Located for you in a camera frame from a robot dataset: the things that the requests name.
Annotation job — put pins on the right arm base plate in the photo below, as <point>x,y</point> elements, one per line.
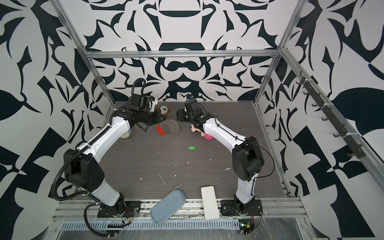
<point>230,208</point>

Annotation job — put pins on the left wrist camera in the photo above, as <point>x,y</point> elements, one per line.
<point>151,104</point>

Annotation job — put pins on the white dome timer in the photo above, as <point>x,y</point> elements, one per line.
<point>127,136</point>

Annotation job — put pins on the brown white plush toy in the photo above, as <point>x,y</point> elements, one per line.
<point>164,110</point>

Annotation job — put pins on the wall hook rack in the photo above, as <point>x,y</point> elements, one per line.
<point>332,115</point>

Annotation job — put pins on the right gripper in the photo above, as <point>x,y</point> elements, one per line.
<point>181,115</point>

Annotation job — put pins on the pink plush doll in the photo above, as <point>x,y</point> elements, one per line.
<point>204,135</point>

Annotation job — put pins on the grey glasses case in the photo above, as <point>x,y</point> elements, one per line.
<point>167,207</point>

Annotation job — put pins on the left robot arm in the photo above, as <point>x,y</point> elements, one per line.
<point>82,168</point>

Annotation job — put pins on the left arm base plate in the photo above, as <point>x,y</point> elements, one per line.
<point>127,209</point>

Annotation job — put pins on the metal keyring with chain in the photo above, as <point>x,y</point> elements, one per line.
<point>170,127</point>

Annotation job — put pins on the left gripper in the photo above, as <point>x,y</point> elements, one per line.
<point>158,118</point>

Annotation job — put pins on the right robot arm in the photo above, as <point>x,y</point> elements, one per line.
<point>247,159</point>

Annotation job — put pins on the white rectangular box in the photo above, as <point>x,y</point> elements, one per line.
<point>210,206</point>

